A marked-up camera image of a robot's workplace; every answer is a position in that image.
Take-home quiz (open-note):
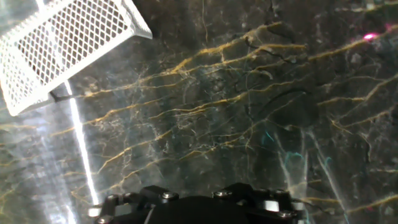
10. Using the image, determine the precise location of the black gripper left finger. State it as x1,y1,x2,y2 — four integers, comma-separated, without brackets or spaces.
88,185,180,224

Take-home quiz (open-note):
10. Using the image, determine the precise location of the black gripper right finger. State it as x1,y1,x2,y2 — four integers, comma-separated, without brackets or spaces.
213,182,307,224

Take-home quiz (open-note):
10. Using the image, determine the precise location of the black marble-pattern mat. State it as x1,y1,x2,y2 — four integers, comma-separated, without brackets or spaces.
0,0,398,224

